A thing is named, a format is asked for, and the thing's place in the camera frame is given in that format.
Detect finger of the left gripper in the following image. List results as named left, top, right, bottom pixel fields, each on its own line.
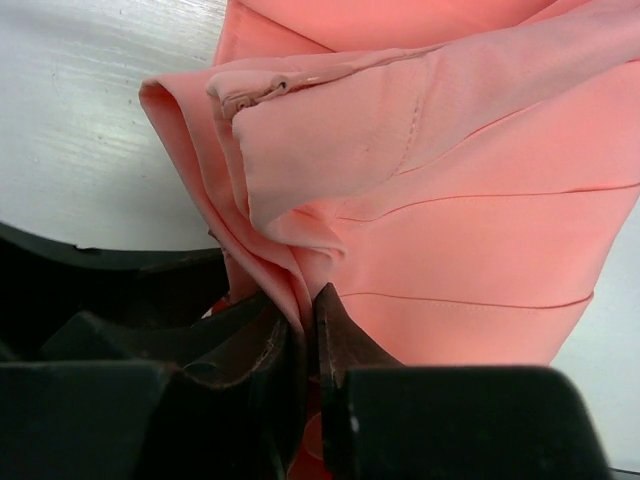
left=1, top=224, right=229, bottom=358

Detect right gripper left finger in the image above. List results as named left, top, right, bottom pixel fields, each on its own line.
left=1, top=297, right=305, bottom=479

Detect pink skirt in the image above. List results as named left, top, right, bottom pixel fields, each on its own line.
left=138, top=0, right=640, bottom=480

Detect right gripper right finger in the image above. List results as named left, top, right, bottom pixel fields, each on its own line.
left=314, top=285, right=608, bottom=480

